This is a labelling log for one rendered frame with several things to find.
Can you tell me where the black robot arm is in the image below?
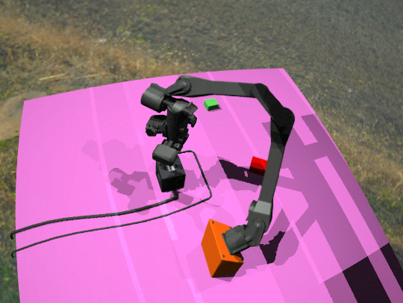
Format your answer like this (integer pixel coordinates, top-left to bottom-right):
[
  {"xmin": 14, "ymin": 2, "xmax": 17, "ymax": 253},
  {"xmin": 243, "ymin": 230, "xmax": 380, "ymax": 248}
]
[{"xmin": 140, "ymin": 75, "xmax": 295, "ymax": 254}]

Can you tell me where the green rectangular block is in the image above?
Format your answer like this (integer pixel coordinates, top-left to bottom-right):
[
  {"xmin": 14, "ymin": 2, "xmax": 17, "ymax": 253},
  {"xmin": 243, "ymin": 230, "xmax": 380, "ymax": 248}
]
[{"xmin": 204, "ymin": 98, "xmax": 219, "ymax": 111}]

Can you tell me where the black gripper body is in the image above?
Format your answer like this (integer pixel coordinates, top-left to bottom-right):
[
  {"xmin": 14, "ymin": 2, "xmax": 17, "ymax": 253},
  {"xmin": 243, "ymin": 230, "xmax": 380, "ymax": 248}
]
[{"xmin": 151, "ymin": 114, "xmax": 197, "ymax": 166}]

